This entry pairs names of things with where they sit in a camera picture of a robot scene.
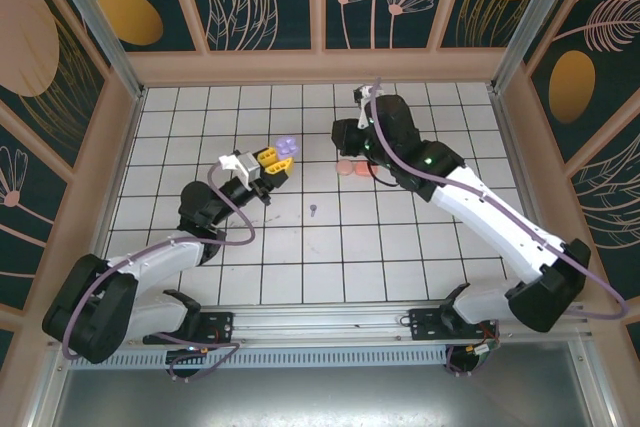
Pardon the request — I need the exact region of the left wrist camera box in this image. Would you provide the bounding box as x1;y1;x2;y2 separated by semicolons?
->
218;150;261;184

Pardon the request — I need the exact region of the slotted grey cable duct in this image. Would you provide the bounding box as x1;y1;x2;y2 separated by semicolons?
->
67;349;450;369

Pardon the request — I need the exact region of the brushed metal base sheet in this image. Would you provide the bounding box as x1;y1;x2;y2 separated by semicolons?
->
49;365;597;427

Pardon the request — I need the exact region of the aluminium rail frame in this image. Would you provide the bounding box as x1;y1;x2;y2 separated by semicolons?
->
47;301;600;349

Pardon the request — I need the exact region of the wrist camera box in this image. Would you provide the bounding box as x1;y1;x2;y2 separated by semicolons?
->
218;150;261;184
351;85;384;129

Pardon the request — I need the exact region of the purple round earbud case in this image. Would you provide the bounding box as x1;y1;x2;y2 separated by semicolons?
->
274;135;301;157

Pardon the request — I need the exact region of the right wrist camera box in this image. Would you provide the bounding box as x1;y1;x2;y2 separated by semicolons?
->
351;85;384;129

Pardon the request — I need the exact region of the green circuit board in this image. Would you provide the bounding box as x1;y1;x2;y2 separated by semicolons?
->
467;341;501;363

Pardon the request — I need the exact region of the aluminium corner post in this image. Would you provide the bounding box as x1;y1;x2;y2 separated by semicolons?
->
38;0;147;101
488;0;604;96

